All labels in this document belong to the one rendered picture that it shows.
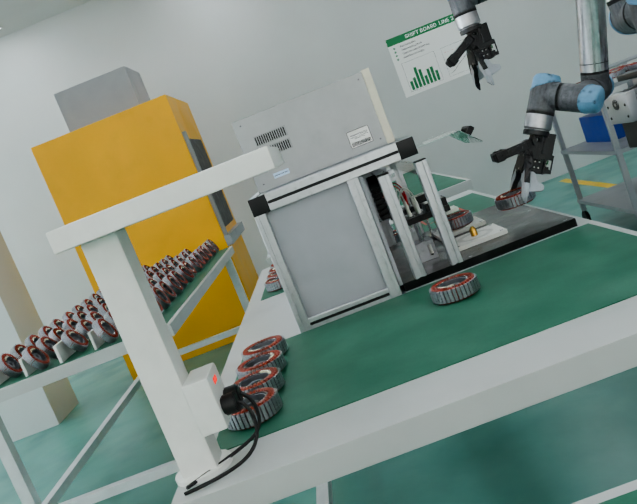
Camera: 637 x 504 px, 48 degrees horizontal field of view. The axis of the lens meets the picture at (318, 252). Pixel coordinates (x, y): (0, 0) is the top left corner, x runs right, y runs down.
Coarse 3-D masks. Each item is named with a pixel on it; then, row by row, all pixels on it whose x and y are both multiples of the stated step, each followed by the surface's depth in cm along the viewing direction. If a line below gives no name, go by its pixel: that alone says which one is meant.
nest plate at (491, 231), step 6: (480, 228) 210; (486, 228) 207; (492, 228) 203; (498, 228) 200; (504, 228) 197; (468, 234) 208; (480, 234) 202; (486, 234) 199; (492, 234) 196; (498, 234) 196; (456, 240) 206; (462, 240) 203; (468, 240) 200; (474, 240) 197; (480, 240) 196; (486, 240) 196; (462, 246) 196; (468, 246) 196
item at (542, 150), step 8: (536, 136) 198; (544, 136) 198; (552, 136) 198; (536, 144) 198; (544, 144) 198; (552, 144) 198; (528, 152) 197; (536, 152) 199; (544, 152) 199; (552, 152) 199; (520, 160) 200; (536, 160) 198; (544, 160) 199; (552, 160) 197; (520, 168) 199; (536, 168) 199; (544, 168) 197
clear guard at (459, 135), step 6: (444, 132) 241; (450, 132) 226; (456, 132) 219; (462, 132) 219; (432, 138) 233; (438, 138) 220; (456, 138) 241; (462, 138) 233; (468, 138) 226; (474, 138) 220; (420, 144) 225; (426, 144) 220
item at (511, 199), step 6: (510, 192) 205; (516, 192) 204; (534, 192) 199; (498, 198) 201; (504, 198) 199; (510, 198) 197; (516, 198) 196; (528, 198) 197; (498, 204) 200; (504, 204) 198; (510, 204) 197; (516, 204) 198; (522, 204) 197; (504, 210) 200
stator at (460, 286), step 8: (440, 280) 166; (448, 280) 165; (456, 280) 165; (464, 280) 158; (472, 280) 158; (432, 288) 162; (440, 288) 159; (448, 288) 157; (456, 288) 156; (464, 288) 157; (472, 288) 158; (432, 296) 161; (440, 296) 158; (448, 296) 157; (456, 296) 157; (464, 296) 157; (440, 304) 160
